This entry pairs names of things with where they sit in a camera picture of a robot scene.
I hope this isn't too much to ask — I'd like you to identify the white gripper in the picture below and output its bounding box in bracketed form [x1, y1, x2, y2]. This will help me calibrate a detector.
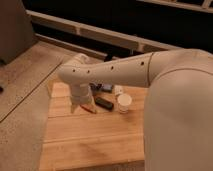
[69, 84, 97, 114]

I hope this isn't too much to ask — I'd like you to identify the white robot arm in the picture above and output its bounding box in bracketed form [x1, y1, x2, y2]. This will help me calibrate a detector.
[59, 49, 213, 171]

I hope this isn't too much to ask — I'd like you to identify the dark ceramic bowl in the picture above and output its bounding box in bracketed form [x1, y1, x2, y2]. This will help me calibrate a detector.
[90, 83, 113, 93]

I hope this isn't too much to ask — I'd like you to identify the orange carrot toy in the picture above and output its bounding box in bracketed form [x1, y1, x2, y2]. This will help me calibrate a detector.
[80, 105, 96, 113]

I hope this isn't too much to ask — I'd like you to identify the black rectangular block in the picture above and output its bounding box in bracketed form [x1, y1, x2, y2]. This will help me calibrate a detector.
[95, 97, 114, 110]

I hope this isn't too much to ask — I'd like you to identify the wooden cutting board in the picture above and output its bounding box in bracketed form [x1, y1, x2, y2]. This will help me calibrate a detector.
[39, 81, 147, 171]

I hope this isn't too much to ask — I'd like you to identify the small white object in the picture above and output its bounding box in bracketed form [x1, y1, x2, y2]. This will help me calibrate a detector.
[114, 85, 123, 96]

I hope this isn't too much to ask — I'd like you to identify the grey cabinet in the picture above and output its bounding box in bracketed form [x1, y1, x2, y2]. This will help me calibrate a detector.
[0, 0, 37, 64]

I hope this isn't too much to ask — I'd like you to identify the white metal rail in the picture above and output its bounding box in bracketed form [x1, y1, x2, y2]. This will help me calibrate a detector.
[27, 10, 178, 53]

